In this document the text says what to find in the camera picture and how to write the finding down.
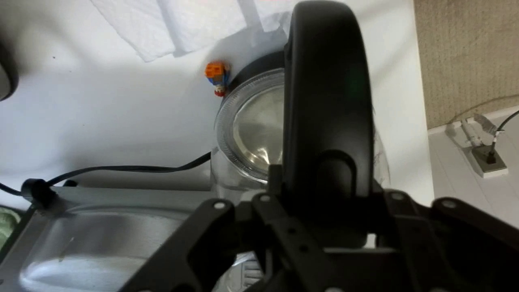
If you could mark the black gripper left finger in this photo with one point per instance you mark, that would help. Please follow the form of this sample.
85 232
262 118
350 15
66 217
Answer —
231 248

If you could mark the white paper towel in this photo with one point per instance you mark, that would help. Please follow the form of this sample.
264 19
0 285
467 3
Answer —
162 24

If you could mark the orange toy figure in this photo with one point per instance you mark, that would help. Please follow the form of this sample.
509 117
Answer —
217 78

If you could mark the silver toaster oven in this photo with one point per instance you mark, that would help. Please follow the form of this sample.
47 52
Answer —
81 243

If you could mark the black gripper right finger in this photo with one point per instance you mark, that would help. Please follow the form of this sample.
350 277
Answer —
463 253

